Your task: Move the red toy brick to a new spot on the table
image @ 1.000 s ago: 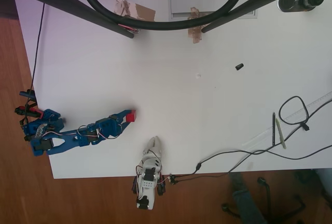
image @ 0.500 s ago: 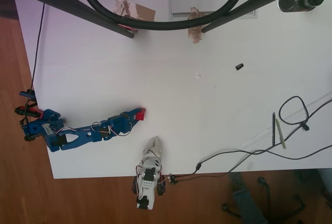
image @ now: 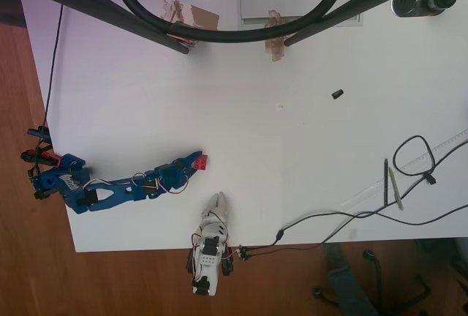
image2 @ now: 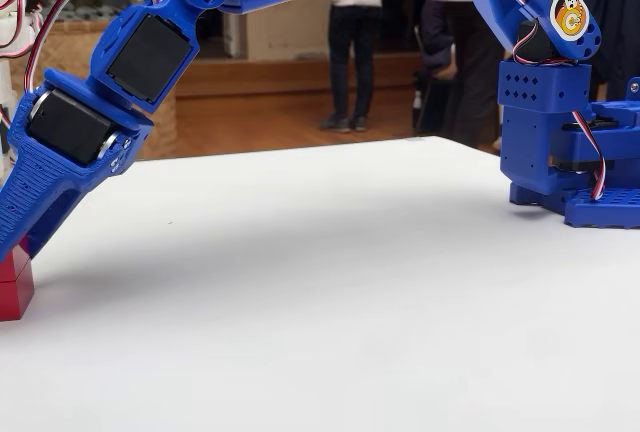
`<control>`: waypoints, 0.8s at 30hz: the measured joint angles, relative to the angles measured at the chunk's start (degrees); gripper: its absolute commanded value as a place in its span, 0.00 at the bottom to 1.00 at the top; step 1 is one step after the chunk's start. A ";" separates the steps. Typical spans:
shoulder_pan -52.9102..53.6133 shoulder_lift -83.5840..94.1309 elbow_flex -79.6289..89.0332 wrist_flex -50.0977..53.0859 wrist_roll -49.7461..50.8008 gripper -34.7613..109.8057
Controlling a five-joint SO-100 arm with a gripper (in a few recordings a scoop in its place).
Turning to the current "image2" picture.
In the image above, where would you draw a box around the dark hanging jacket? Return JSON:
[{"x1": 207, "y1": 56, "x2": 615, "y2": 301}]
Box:
[{"x1": 569, "y1": 0, "x2": 640, "y2": 102}]

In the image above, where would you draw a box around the white cabinet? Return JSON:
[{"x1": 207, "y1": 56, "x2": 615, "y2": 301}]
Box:
[{"x1": 221, "y1": 0, "x2": 332, "y2": 62}]

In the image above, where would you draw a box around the person in dark trousers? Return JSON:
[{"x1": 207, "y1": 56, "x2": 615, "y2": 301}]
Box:
[{"x1": 412, "y1": 0, "x2": 507, "y2": 149}]

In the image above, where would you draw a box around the person in white shirt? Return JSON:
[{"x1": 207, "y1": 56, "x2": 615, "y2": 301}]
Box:
[{"x1": 318, "y1": 0, "x2": 390, "y2": 134}]

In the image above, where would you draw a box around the small red cube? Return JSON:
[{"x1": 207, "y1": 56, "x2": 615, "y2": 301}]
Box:
[{"x1": 0, "y1": 236, "x2": 36, "y2": 324}]

